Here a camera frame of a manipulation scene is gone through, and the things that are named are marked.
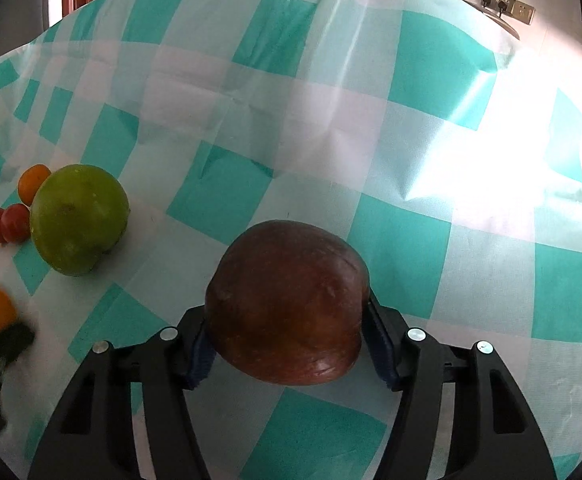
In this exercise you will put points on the wall power outlet strip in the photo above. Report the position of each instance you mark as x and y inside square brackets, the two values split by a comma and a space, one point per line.
[507, 6]

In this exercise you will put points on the teal checkered tablecloth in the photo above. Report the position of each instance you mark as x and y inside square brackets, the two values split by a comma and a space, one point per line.
[291, 160]

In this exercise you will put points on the green apple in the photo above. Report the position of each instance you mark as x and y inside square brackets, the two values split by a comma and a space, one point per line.
[78, 220]

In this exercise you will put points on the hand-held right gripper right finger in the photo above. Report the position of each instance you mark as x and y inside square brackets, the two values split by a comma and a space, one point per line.
[382, 350]

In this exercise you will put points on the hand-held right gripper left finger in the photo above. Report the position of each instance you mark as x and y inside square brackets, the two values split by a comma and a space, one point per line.
[200, 360]

